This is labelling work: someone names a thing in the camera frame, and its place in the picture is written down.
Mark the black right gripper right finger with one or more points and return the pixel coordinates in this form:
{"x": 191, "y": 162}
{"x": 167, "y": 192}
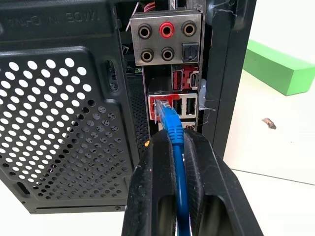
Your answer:
{"x": 214, "y": 186}

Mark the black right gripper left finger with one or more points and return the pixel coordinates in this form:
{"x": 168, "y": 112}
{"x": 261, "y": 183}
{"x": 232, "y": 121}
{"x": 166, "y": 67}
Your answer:
{"x": 147, "y": 186}

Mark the black computer tower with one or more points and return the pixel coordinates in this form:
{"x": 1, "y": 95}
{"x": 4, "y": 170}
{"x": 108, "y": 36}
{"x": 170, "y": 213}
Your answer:
{"x": 73, "y": 98}

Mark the small brown scrap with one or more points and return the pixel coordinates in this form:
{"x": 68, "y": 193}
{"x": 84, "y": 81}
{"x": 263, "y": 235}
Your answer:
{"x": 269, "y": 123}

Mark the green rectangular block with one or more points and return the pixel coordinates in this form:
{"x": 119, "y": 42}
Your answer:
{"x": 278, "y": 68}

